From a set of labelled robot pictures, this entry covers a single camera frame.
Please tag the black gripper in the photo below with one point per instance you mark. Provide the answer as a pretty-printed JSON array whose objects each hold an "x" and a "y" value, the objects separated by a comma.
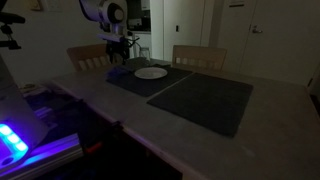
[{"x": 121, "y": 48}]

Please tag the blue towel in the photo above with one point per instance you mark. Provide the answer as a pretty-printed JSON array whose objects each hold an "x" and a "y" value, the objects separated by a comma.
[{"x": 117, "y": 71}]

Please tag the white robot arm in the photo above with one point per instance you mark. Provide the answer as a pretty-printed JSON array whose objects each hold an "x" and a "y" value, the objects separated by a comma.
[{"x": 111, "y": 15}]

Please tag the wooden chair near towel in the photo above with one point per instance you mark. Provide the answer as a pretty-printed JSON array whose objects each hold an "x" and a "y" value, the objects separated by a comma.
[{"x": 91, "y": 56}]

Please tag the white round plate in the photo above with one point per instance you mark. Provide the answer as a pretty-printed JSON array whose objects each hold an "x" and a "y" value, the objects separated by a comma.
[{"x": 150, "y": 73}]

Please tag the dark placemat under plate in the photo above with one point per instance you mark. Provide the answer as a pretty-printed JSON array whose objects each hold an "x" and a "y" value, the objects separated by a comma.
[{"x": 147, "y": 88}]

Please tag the white kitchen appliance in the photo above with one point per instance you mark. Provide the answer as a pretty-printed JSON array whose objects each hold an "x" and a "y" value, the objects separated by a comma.
[{"x": 138, "y": 40}]

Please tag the clear glass jar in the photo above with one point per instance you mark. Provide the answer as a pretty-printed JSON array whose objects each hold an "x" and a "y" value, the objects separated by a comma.
[{"x": 145, "y": 52}]

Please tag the wooden chair near door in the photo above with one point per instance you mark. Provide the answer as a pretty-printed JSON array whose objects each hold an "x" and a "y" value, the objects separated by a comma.
[{"x": 199, "y": 57}]

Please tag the dark empty placemat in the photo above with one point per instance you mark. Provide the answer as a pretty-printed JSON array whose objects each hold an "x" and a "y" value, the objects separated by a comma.
[{"x": 211, "y": 102}]

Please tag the blue lit control box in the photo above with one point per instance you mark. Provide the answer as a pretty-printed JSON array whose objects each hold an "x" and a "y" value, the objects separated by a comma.
[{"x": 12, "y": 147}]

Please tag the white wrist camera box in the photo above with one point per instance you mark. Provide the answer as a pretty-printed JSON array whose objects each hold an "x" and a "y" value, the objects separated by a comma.
[{"x": 112, "y": 37}]

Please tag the door with metal handle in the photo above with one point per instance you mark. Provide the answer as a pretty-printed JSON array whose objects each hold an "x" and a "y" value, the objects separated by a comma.
[{"x": 284, "y": 41}]

